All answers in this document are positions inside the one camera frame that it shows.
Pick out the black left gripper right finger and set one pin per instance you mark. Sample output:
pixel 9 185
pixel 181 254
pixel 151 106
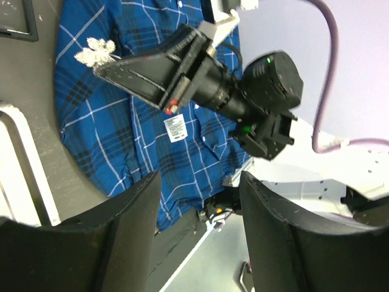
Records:
pixel 293 249

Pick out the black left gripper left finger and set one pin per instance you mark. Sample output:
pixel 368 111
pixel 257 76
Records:
pixel 106 248

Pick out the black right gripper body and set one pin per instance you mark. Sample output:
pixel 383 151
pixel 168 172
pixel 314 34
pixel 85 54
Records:
pixel 260 101

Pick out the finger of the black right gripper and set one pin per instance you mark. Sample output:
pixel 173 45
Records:
pixel 177 45
pixel 154 79

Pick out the blue plaid shirt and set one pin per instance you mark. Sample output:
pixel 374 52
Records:
pixel 117 139

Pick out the silver metal tray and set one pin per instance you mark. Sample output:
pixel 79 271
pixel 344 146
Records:
pixel 26 197

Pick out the small black square tray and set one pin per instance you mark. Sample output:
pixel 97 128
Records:
pixel 18 20

